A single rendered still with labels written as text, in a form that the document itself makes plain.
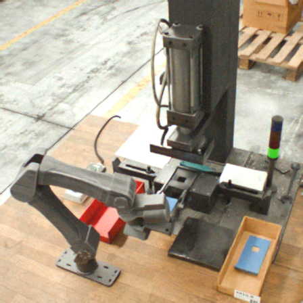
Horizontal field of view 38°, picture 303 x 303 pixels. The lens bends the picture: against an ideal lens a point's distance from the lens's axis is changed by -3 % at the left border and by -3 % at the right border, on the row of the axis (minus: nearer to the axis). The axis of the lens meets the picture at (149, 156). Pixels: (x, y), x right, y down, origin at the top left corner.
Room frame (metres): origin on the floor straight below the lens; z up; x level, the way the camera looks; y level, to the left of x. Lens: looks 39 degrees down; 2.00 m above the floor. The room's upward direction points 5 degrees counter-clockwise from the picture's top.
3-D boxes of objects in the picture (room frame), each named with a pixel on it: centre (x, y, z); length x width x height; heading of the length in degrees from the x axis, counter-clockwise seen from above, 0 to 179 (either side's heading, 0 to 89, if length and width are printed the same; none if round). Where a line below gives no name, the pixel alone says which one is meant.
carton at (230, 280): (0.81, -0.28, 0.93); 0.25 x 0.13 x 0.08; 151
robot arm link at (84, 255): (0.85, 0.20, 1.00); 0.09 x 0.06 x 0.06; 170
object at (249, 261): (0.83, -0.29, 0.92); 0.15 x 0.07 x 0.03; 150
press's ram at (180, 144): (1.19, -0.14, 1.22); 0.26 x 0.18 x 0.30; 151
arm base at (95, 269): (0.85, 0.21, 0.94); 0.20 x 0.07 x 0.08; 61
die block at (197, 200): (1.12, -0.12, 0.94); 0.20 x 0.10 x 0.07; 61
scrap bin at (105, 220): (1.07, 0.14, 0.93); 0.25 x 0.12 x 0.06; 151
